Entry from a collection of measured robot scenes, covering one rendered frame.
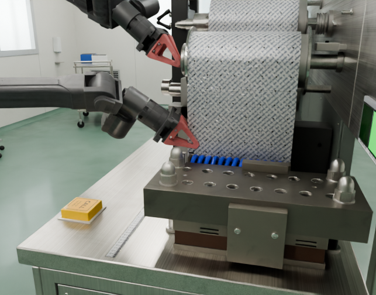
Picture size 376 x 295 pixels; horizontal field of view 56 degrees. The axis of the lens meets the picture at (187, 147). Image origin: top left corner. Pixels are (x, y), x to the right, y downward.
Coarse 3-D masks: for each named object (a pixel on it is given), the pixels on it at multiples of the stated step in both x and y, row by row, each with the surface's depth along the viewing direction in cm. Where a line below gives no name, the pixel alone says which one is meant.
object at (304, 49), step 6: (306, 36) 74; (306, 42) 73; (306, 48) 73; (306, 54) 73; (300, 60) 73; (306, 60) 73; (300, 66) 73; (300, 72) 74; (300, 78) 75; (300, 84) 76
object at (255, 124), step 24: (192, 96) 79; (216, 96) 78; (240, 96) 77; (264, 96) 76; (288, 96) 74; (192, 120) 81; (216, 120) 80; (240, 120) 79; (264, 120) 77; (288, 120) 76; (216, 144) 82; (240, 144) 80; (264, 144) 79; (288, 144) 78
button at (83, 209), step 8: (80, 200) 86; (88, 200) 86; (96, 200) 86; (64, 208) 82; (72, 208) 82; (80, 208) 82; (88, 208) 82; (96, 208) 84; (64, 216) 82; (72, 216) 81; (80, 216) 81; (88, 216) 81
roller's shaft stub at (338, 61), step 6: (312, 54) 77; (318, 54) 77; (324, 54) 76; (330, 54) 76; (336, 54) 76; (342, 54) 75; (312, 60) 76; (318, 60) 76; (324, 60) 76; (330, 60) 75; (336, 60) 75; (342, 60) 74; (312, 66) 77; (318, 66) 77; (324, 66) 76; (330, 66) 76; (336, 66) 76; (342, 66) 75; (336, 72) 77
